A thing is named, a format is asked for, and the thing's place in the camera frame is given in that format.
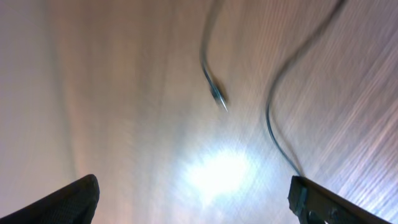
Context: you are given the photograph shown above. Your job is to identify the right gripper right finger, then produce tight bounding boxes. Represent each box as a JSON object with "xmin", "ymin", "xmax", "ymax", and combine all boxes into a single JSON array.
[{"xmin": 288, "ymin": 176, "xmax": 389, "ymax": 224}]

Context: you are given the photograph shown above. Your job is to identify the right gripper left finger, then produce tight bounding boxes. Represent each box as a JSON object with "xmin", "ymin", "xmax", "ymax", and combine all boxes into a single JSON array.
[{"xmin": 1, "ymin": 174, "xmax": 100, "ymax": 224}]

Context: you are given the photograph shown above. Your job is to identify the black USB cable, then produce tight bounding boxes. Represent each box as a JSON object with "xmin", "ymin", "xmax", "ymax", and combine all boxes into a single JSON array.
[{"xmin": 198, "ymin": 0, "xmax": 348, "ymax": 177}]

